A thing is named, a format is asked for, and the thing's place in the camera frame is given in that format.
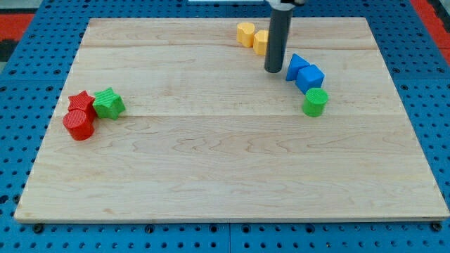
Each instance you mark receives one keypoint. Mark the red cylinder block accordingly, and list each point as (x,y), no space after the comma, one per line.
(78,125)

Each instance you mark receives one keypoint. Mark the green cylinder block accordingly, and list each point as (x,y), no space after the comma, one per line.
(314,102)

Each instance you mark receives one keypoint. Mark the yellow pentagon block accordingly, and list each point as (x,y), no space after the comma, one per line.
(260,42)

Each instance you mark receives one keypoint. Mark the red star block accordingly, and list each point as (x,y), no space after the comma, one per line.
(84,102)

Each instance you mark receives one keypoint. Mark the green star block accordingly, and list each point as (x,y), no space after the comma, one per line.
(108,104)

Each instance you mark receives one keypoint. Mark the blue cube block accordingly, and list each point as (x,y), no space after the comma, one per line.
(309,77)

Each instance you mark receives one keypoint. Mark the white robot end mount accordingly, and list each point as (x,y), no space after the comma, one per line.
(285,5)

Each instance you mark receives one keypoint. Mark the blue triangle block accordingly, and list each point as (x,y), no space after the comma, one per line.
(296,63)

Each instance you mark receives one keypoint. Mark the light wooden board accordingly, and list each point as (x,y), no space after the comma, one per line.
(209,136)

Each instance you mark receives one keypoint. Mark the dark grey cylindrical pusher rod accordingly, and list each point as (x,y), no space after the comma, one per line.
(279,26)

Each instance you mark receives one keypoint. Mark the yellow heart block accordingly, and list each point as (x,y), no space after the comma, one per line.
(245,33)

